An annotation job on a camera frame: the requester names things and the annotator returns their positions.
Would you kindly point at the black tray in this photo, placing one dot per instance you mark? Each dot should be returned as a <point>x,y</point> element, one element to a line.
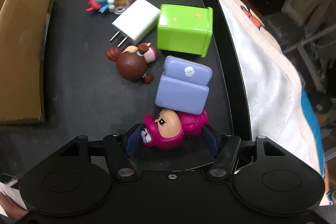
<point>85,95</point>

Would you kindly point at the person's left hand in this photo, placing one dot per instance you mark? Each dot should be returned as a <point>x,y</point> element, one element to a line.
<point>12,209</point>

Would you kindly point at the blue red keychain figure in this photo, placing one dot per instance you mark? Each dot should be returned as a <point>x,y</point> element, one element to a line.
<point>114,6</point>

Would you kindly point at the magenta hooded toy figure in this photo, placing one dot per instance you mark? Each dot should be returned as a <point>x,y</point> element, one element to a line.
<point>170,127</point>

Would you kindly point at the lavender block toy figure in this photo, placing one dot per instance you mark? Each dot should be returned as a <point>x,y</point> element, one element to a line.
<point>183,86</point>

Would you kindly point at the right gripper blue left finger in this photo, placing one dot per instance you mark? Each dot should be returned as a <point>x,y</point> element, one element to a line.
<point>132,139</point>

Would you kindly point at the green plastic cube box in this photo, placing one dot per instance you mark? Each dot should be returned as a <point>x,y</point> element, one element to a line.
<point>185,29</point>

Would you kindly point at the brown cardboard box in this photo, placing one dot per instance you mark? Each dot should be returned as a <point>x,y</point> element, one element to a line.
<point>24,25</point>

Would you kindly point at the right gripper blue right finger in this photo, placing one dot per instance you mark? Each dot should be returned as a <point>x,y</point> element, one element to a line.
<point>212,140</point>

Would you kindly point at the white USB wall charger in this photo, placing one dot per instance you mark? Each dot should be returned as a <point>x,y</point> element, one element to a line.
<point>136,21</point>

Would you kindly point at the brown-haired girl toy figure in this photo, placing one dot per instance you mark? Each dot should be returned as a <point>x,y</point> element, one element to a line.
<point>132,62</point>

